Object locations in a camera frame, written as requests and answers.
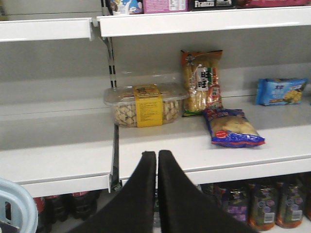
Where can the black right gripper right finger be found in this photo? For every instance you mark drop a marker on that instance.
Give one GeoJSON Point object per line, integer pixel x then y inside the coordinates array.
{"type": "Point", "coordinates": [183, 208]}

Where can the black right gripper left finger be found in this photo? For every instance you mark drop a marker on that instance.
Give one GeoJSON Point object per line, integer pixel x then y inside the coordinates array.
{"type": "Point", "coordinates": [132, 209]}

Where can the light blue plastic basket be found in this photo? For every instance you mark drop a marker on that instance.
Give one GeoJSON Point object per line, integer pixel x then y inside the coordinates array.
{"type": "Point", "coordinates": [18, 211]}

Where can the blue red snack bag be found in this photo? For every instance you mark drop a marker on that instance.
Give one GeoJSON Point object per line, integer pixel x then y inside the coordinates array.
{"type": "Point", "coordinates": [230, 128]}

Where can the white store shelf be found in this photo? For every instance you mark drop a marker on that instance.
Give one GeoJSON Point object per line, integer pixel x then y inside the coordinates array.
{"type": "Point", "coordinates": [149, 24]}
{"type": "Point", "coordinates": [64, 152]}

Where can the clear plastic cracker tub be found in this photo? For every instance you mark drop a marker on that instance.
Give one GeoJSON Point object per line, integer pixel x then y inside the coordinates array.
{"type": "Point", "coordinates": [145, 105]}

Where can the orange rice cracker bag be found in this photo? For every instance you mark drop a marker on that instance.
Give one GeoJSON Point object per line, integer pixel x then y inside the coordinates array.
{"type": "Point", "coordinates": [200, 73]}

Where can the light blue noodle pack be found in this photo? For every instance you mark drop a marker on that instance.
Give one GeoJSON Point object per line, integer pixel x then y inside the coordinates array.
{"type": "Point", "coordinates": [273, 92]}

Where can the white upper store shelf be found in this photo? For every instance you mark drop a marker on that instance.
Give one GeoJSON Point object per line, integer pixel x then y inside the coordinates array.
{"type": "Point", "coordinates": [149, 24]}

